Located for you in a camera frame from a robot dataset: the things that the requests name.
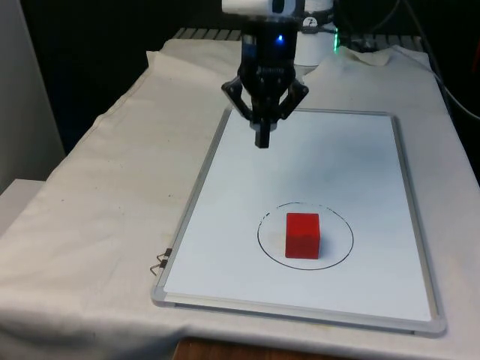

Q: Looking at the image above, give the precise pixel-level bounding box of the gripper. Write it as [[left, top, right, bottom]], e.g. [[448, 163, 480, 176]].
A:
[[220, 14, 310, 149]]

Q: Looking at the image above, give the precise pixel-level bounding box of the red cube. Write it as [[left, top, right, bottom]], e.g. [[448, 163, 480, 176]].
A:
[[284, 211, 322, 260]]

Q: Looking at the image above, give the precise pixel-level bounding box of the whiteboard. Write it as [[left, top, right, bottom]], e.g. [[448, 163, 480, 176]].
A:
[[151, 107, 449, 335]]

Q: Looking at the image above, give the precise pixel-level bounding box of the black cable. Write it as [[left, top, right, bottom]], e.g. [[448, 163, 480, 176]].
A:
[[404, 0, 480, 119], [346, 0, 404, 48]]

